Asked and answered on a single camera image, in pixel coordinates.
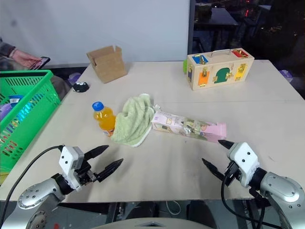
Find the purple plastic package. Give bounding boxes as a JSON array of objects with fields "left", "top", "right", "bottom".
[{"left": 0, "top": 104, "right": 13, "bottom": 121}]

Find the bystander grey trouser leg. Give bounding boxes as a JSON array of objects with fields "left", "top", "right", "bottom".
[{"left": 50, "top": 75, "right": 72, "bottom": 101}]

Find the white partition board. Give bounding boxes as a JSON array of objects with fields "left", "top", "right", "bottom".
[{"left": 0, "top": 0, "right": 195, "bottom": 70}]

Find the purple plastic object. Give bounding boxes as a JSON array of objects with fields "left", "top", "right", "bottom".
[
  {"left": 279, "top": 69, "right": 294, "bottom": 83},
  {"left": 68, "top": 72, "right": 82, "bottom": 84}
]

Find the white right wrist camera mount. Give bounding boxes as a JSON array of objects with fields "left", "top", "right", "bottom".
[{"left": 226, "top": 142, "right": 261, "bottom": 189}]

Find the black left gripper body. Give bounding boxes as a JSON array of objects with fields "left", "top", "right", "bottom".
[{"left": 74, "top": 160, "right": 99, "bottom": 187}]

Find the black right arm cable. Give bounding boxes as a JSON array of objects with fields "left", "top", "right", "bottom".
[{"left": 220, "top": 167, "right": 278, "bottom": 229}]

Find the black round toy with eyes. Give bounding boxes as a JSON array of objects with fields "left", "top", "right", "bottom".
[{"left": 71, "top": 81, "right": 90, "bottom": 93}]

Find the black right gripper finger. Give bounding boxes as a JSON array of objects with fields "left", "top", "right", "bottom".
[
  {"left": 218, "top": 140, "right": 237, "bottom": 151},
  {"left": 202, "top": 158, "right": 226, "bottom": 182}
]

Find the silver robot torso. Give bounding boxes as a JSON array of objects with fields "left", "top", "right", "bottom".
[{"left": 91, "top": 215, "right": 210, "bottom": 229}]

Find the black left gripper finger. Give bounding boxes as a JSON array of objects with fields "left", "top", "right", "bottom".
[
  {"left": 94, "top": 158, "right": 124, "bottom": 183},
  {"left": 83, "top": 145, "right": 110, "bottom": 164}
]

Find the white cable under table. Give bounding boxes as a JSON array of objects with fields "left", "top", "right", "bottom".
[{"left": 166, "top": 200, "right": 182, "bottom": 215}]

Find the light green towel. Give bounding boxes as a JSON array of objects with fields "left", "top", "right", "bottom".
[{"left": 110, "top": 93, "right": 156, "bottom": 147}]

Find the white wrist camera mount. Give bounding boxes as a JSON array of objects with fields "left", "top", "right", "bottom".
[
  {"left": 226, "top": 142, "right": 261, "bottom": 189},
  {"left": 58, "top": 146, "right": 85, "bottom": 191}
]

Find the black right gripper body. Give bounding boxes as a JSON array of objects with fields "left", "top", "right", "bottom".
[{"left": 224, "top": 160, "right": 242, "bottom": 188}]

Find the dark background table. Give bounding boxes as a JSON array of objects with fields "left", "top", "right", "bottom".
[{"left": 193, "top": 6, "right": 240, "bottom": 52}]

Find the green plastic basket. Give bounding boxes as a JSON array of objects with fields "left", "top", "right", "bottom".
[{"left": 0, "top": 69, "right": 61, "bottom": 173}]

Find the blue package with white label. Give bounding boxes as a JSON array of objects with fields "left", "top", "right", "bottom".
[{"left": 8, "top": 94, "right": 25, "bottom": 105}]

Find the orange juice bottle blue cap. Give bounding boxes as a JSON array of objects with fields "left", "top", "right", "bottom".
[{"left": 92, "top": 101, "right": 117, "bottom": 137}]

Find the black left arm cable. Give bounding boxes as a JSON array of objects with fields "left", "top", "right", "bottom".
[{"left": 3, "top": 145, "right": 65, "bottom": 229}]

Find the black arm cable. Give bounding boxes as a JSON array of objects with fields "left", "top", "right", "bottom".
[
  {"left": 3, "top": 145, "right": 65, "bottom": 229},
  {"left": 220, "top": 167, "right": 278, "bottom": 229}
]

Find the black smartphone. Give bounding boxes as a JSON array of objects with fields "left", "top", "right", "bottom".
[{"left": 30, "top": 56, "right": 51, "bottom": 71}]

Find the brown cardboard box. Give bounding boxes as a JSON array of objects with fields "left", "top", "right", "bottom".
[{"left": 86, "top": 45, "right": 128, "bottom": 84}]

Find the bystander bare hand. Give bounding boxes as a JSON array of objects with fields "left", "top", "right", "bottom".
[{"left": 11, "top": 49, "right": 43, "bottom": 70}]

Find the wooden lock box with latches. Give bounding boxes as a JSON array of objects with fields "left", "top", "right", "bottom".
[{"left": 186, "top": 48, "right": 254, "bottom": 91}]

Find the long pink printed carton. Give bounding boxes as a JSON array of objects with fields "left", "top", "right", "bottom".
[{"left": 150, "top": 104, "right": 228, "bottom": 144}]

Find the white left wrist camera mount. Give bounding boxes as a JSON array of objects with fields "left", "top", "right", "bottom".
[{"left": 58, "top": 146, "right": 85, "bottom": 191}]

